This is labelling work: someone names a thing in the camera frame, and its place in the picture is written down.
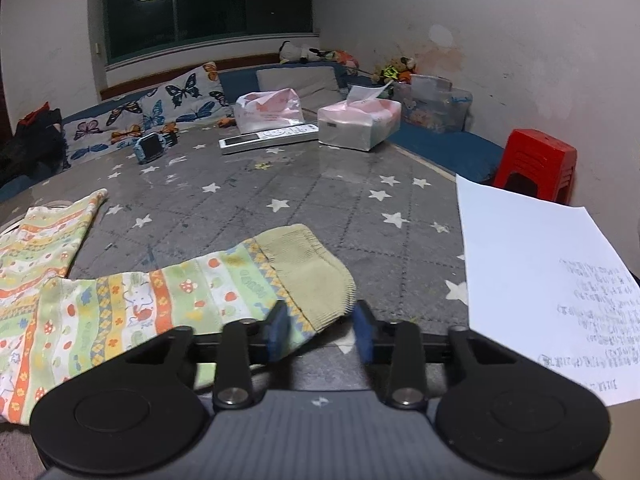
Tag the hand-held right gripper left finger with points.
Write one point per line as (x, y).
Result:
(278, 329)

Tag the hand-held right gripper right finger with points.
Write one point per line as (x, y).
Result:
(364, 332)

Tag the patterned children's pants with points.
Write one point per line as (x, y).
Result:
(150, 305)

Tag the grey star print mat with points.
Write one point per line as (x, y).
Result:
(300, 195)

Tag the white paper sheet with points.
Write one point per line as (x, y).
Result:
(540, 285)

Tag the white remote control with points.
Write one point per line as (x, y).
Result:
(270, 138)

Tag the pink tissue pack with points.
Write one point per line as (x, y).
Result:
(357, 122)

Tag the pink and white plastic bag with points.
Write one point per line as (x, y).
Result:
(267, 110)

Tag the blue toy watch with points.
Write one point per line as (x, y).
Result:
(150, 147)

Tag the clear plastic storage box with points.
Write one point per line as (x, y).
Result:
(432, 102)

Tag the red plastic stool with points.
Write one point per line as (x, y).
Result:
(537, 162)

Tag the grey cushion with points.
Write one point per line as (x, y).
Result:
(300, 82)

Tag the butterfly print pillow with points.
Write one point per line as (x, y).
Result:
(145, 110)

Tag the plush toys in corner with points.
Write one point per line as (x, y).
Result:
(397, 72)

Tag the black and white plush toy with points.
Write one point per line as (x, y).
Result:
(300, 51)

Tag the black bag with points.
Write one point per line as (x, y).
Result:
(32, 142)

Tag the window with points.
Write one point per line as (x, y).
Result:
(207, 2)

